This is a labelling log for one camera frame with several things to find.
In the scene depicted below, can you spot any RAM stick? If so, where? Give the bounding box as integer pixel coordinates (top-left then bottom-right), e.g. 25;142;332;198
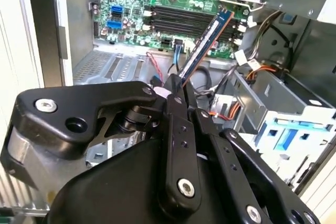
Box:
178;8;235;87

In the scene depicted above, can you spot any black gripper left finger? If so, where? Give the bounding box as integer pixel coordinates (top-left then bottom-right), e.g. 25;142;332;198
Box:
0;74;203;211

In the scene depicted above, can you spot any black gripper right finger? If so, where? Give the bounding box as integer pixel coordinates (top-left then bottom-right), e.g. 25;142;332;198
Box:
186;83;320;224

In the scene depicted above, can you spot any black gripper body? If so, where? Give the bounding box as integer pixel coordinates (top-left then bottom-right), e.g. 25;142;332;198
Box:
46;137;245;224

